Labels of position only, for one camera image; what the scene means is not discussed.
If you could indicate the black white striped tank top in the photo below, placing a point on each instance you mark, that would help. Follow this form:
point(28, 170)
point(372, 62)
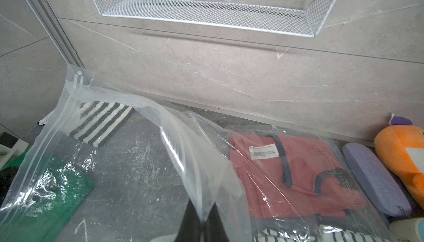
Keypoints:
point(91, 123)

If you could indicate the red shirt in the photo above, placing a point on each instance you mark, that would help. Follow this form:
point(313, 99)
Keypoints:
point(292, 176)

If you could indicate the orange plush toy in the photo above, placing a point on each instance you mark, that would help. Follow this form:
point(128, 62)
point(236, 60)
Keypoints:
point(400, 147)

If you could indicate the clear plastic vacuum bag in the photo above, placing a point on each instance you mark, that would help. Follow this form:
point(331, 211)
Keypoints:
point(165, 155)

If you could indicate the white wire mesh basket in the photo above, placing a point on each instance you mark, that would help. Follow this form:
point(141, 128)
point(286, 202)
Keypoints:
point(277, 20)

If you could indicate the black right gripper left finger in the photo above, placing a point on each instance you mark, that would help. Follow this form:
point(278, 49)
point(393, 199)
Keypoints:
point(191, 227)

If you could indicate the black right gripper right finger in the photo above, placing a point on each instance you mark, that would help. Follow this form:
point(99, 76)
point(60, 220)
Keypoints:
point(213, 229)

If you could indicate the purple glasses case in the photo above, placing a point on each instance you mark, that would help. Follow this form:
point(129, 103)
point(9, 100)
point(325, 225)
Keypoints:
point(382, 189)

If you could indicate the green shirt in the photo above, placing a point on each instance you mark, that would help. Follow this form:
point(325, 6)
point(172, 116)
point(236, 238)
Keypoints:
point(45, 192)

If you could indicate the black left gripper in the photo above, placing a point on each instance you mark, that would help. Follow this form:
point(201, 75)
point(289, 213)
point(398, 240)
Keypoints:
point(11, 148)

